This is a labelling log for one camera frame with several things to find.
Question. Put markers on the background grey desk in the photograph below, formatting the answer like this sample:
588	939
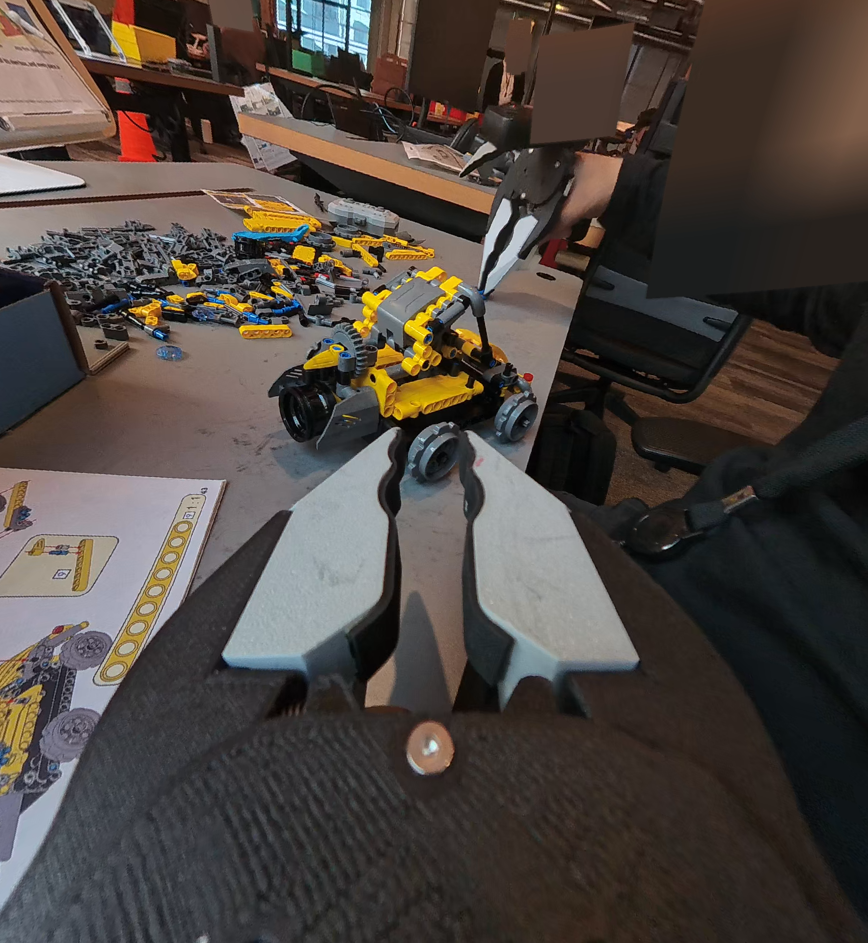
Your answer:
345	147

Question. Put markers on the yellow storage bin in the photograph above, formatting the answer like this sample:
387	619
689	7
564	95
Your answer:
143	44

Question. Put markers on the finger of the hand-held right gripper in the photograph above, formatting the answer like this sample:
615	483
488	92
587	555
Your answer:
526	243
493	243

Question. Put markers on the black office chair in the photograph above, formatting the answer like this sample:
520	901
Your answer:
647	324

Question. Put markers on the yellow perforated frame piece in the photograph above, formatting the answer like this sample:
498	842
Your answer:
279	219

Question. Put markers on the person's black clothing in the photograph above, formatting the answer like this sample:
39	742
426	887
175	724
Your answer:
809	626

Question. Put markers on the black bag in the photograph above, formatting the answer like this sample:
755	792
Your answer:
574	457

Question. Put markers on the building instruction booklet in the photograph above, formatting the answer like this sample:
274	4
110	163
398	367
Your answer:
73	516

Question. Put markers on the yellow grey sticker sheet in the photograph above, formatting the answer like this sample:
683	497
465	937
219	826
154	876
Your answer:
250	199

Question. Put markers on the person's right hand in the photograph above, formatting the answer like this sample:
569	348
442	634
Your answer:
596	188

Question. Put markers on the wooden document stand with sheet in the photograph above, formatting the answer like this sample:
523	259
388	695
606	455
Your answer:
21	81

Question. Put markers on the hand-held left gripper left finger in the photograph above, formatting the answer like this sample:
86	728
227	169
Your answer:
316	582

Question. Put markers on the dark blue cardboard kit box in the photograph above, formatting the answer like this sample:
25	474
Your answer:
14	368

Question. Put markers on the clear blue round tile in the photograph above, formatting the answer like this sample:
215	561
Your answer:
170	353

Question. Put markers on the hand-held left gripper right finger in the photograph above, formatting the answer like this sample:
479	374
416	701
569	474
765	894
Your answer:
552	582

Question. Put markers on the pile of toy building pieces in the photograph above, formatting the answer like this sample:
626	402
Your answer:
110	250

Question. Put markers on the yellow toy vehicle model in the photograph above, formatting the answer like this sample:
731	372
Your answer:
412	302

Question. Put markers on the person's right forearm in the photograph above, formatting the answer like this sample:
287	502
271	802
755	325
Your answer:
633	221

